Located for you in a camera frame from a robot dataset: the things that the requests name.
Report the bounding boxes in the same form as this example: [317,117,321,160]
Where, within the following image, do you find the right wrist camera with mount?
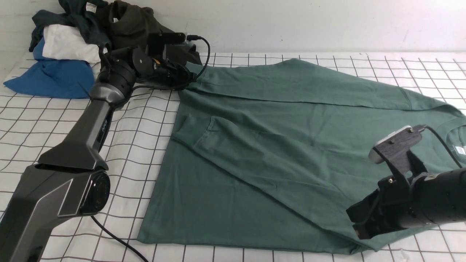
[368,125,427,183]

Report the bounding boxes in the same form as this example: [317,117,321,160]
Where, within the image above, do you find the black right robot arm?
[346,168,466,240]

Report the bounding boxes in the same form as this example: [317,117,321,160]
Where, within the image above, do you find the green long-sleeved shirt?
[138,59,465,255]

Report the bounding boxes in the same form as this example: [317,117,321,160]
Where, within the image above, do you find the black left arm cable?
[91,35,212,262]

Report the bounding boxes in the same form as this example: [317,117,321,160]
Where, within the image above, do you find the blue shirt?
[3,39,95,99]

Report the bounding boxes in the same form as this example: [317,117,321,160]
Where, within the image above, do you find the dark navy shirt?
[29,0,112,52]

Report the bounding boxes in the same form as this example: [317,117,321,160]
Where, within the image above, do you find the black right camera cable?
[413,124,466,168]

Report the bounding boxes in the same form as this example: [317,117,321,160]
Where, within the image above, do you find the white grid-pattern tablecloth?
[0,52,466,262]

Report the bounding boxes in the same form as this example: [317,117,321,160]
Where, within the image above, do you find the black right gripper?
[346,176,423,240]

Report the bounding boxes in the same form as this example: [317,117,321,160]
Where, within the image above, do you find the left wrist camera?
[146,32,186,57]

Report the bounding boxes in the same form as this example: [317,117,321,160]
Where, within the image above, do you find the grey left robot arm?
[0,46,196,262]

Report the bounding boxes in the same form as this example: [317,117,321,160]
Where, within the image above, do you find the white shirt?
[42,24,100,76]

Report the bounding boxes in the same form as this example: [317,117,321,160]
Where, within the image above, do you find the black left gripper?
[132,47,197,90]

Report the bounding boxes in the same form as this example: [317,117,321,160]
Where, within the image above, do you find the dark olive shirt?
[98,0,202,66]

